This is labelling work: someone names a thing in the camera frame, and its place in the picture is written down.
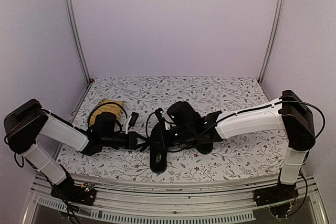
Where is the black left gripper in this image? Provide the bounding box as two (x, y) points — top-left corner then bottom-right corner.
(102, 132), (150, 150)

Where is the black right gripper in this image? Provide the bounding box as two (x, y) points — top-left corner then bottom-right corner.
(151, 126), (194, 150)

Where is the black shoelace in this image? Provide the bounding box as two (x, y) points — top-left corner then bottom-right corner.
(139, 136), (159, 152)

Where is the black shoe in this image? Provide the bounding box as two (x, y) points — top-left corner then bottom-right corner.
(149, 123), (171, 174)

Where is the red-soled shoe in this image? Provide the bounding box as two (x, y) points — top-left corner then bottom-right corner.
(194, 135), (214, 155)

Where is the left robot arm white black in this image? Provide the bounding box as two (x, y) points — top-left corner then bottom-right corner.
(4, 99), (146, 200)

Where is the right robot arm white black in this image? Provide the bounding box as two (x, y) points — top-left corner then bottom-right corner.
(155, 90), (317, 201)

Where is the woven bamboo tray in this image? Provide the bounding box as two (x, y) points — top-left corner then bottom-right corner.
(87, 99), (124, 126)

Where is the floral tablecloth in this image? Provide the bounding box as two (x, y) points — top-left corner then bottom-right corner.
(56, 77), (288, 183)

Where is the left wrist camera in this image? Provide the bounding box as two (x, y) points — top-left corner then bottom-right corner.
(124, 112), (139, 134)

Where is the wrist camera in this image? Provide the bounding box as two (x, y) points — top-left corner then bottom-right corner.
(124, 112), (139, 134)
(154, 108), (171, 130)

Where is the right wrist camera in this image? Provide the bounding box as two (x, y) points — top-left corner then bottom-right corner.
(154, 108), (171, 130)

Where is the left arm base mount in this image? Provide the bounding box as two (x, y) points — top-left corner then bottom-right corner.
(51, 181), (97, 206)

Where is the front aluminium rail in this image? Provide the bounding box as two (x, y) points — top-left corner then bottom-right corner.
(22, 176), (329, 224)

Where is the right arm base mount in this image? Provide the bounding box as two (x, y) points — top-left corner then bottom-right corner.
(253, 183), (299, 206)

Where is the left aluminium frame post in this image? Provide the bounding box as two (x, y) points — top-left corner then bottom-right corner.
(64, 0), (91, 84)

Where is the aluminium frame post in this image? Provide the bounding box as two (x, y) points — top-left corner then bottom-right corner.
(64, 0), (91, 84)
(257, 0), (285, 86)

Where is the right aluminium frame post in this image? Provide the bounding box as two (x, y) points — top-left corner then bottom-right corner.
(257, 0), (285, 86)

